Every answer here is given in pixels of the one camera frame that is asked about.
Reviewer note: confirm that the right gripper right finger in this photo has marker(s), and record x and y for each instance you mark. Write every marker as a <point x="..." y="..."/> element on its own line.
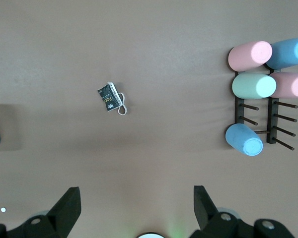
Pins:
<point x="206" y="213"/>

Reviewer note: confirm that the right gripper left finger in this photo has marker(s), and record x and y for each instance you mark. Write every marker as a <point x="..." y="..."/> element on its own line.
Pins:
<point x="62" y="213"/>

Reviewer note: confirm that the black wrapper with white loop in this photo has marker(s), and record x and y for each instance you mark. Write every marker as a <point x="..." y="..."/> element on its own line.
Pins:
<point x="106" y="97"/>

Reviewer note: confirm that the small white dot marker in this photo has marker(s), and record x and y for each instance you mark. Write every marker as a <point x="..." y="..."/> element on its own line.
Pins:
<point x="3" y="209"/>

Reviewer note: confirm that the blue plastic cup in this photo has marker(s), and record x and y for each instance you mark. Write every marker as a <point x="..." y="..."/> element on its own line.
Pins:
<point x="241" y="137"/>
<point x="285" y="53"/>

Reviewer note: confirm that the dark wooden cup rack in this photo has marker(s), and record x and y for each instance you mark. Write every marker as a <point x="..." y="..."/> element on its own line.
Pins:
<point x="238" y="109"/>

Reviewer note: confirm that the green plastic cup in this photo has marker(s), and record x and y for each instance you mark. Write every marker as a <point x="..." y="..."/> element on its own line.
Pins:
<point x="250" y="85"/>

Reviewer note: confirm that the pink plastic cup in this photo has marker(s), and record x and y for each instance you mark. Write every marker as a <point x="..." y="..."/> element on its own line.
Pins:
<point x="290" y="85"/>
<point x="245" y="58"/>

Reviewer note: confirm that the brown table cover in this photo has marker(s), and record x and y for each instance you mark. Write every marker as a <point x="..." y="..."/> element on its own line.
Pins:
<point x="149" y="49"/>

